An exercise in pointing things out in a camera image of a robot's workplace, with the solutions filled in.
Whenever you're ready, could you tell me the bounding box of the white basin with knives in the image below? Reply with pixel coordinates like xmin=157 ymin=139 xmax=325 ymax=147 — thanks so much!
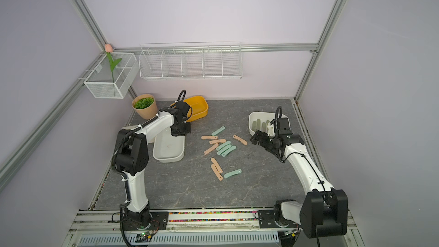
xmin=248 ymin=112 xmax=275 ymax=137

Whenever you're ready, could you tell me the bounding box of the mint knife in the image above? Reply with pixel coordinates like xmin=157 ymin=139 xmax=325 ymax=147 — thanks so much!
xmin=217 ymin=144 xmax=232 ymax=155
xmin=216 ymin=141 xmax=231 ymax=151
xmin=211 ymin=126 xmax=225 ymax=136
xmin=223 ymin=169 xmax=242 ymax=178
xmin=221 ymin=145 xmax=237 ymax=157

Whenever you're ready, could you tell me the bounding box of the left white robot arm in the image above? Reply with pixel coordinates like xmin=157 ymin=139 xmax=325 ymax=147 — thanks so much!
xmin=111 ymin=90 xmax=192 ymax=228

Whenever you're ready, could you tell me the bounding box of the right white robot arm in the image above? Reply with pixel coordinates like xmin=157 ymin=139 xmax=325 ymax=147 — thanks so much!
xmin=250 ymin=106 xmax=348 ymax=239

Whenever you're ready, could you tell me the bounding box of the peach knife top left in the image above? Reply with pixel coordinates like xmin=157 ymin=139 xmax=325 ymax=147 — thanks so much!
xmin=201 ymin=136 xmax=218 ymax=140

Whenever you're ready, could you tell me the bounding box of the yellow plastic basin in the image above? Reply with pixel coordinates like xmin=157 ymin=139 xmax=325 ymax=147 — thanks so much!
xmin=184 ymin=96 xmax=209 ymax=122

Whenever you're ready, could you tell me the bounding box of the peach plastic plant pot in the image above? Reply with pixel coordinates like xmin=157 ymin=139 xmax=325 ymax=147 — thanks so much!
xmin=132 ymin=94 xmax=158 ymax=120

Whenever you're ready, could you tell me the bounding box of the peach knife top right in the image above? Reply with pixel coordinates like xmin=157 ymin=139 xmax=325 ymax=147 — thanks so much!
xmin=233 ymin=135 xmax=248 ymax=146

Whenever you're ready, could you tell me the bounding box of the peach knife upright middle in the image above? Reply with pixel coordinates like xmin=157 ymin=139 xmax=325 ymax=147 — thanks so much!
xmin=203 ymin=143 xmax=219 ymax=155

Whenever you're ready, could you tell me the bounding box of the mint knife top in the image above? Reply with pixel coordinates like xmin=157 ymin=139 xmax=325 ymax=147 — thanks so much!
xmin=211 ymin=126 xmax=225 ymax=136

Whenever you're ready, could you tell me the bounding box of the peach knife top centre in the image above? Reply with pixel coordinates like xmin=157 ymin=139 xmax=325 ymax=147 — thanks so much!
xmin=209 ymin=139 xmax=227 ymax=145

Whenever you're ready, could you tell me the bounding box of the green artificial plant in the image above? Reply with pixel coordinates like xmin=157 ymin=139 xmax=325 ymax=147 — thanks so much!
xmin=134 ymin=97 xmax=154 ymax=109

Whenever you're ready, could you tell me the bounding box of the peach knife lower middle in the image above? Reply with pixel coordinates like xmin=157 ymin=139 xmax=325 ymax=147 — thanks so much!
xmin=211 ymin=157 xmax=223 ymax=174

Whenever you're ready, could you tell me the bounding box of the peach knife bottom of pile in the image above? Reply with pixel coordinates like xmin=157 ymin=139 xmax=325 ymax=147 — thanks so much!
xmin=211 ymin=164 xmax=224 ymax=181

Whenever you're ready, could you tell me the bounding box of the small white mesh basket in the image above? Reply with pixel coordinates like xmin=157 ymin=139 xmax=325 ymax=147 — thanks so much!
xmin=84 ymin=53 xmax=139 ymax=99

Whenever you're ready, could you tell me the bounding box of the artificial pink tulip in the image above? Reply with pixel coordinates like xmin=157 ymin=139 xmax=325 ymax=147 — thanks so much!
xmin=105 ymin=43 xmax=122 ymax=82

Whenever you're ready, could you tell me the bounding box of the white wire wall shelf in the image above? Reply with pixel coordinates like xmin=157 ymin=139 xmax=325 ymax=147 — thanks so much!
xmin=139 ymin=42 xmax=243 ymax=80

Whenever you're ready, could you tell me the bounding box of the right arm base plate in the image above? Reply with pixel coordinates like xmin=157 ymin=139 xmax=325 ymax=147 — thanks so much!
xmin=254 ymin=209 xmax=301 ymax=229

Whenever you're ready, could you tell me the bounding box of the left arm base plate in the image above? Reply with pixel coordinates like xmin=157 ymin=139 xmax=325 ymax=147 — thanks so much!
xmin=122 ymin=211 xmax=169 ymax=231

